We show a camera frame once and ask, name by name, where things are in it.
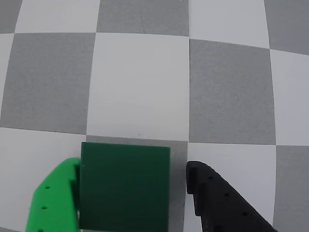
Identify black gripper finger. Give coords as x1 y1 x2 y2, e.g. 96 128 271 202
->
185 160 279 232

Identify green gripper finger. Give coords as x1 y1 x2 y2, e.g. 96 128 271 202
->
25 157 82 232

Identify dark green cube dice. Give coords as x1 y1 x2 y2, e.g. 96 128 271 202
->
80 142 171 232

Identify grey white checkerboard mat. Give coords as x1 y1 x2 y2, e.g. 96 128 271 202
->
0 0 309 232

